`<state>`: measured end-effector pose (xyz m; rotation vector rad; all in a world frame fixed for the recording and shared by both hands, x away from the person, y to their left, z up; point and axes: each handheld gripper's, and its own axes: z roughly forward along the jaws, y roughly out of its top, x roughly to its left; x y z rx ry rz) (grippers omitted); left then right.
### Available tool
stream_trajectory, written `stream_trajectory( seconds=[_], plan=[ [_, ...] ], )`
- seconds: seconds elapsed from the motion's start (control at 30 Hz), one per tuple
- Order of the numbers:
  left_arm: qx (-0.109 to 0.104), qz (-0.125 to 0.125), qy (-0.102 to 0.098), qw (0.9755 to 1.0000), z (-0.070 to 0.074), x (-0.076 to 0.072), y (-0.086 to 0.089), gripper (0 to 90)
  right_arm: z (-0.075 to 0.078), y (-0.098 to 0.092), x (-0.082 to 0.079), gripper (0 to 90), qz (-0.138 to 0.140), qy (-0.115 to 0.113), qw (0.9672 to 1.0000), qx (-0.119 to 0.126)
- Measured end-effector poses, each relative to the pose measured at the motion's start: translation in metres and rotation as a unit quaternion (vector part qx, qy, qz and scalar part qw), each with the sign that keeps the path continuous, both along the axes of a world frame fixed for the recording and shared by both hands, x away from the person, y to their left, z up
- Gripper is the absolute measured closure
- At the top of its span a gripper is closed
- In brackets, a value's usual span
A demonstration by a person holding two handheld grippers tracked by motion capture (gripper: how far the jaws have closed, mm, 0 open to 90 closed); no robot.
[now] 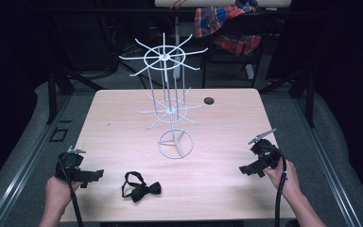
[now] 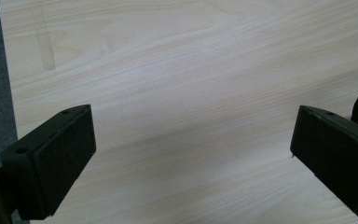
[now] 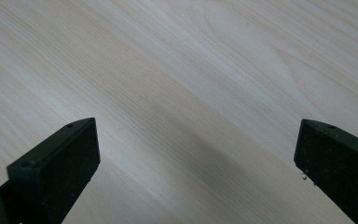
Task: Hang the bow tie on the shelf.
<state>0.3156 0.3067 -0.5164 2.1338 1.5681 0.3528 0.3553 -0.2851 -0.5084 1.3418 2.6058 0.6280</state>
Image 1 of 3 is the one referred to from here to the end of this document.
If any aluminium floor rail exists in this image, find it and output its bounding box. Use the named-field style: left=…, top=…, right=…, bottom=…
left=291, top=94, right=363, bottom=227
left=0, top=94, right=74, bottom=227

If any person's left hand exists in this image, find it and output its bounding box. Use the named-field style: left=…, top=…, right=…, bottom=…
left=44, top=175, right=78, bottom=218

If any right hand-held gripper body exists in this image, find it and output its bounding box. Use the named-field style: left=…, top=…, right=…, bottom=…
left=248, top=128, right=285, bottom=173

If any black metal frame stand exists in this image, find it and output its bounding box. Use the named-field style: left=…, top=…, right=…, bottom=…
left=258, top=67, right=316, bottom=129
left=45, top=64, right=105, bottom=126

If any black chair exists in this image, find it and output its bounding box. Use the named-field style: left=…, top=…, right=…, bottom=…
left=200, top=12, right=268, bottom=90

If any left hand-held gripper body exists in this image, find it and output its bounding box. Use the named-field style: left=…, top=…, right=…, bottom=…
left=54, top=146, right=87, bottom=183

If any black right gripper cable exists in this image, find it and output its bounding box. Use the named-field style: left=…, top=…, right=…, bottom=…
left=273, top=147, right=288, bottom=227

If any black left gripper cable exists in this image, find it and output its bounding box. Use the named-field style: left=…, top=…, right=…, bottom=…
left=58, top=160, right=85, bottom=227

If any person's right hand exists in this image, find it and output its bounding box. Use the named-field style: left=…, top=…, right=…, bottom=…
left=263, top=158, right=303, bottom=203

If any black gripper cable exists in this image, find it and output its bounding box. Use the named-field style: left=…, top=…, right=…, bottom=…
left=273, top=147, right=288, bottom=227
left=58, top=160, right=85, bottom=227

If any white wire hanging rack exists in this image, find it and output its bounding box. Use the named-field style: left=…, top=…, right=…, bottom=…
left=118, top=31, right=209, bottom=160

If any black bow tie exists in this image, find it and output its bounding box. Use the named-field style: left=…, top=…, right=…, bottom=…
left=121, top=170, right=163, bottom=204

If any plaid cloth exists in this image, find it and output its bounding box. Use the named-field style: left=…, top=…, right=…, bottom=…
left=194, top=0, right=263, bottom=57

